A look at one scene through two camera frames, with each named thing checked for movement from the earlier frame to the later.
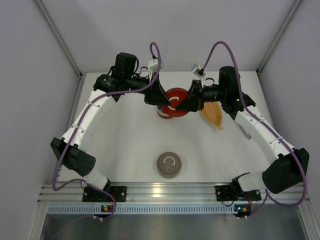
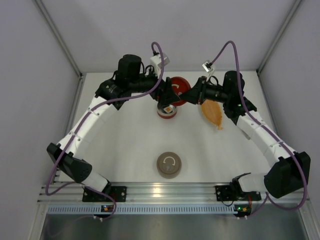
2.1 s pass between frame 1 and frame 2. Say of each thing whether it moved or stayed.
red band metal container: stayed
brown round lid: stayed
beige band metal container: stayed
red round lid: moved
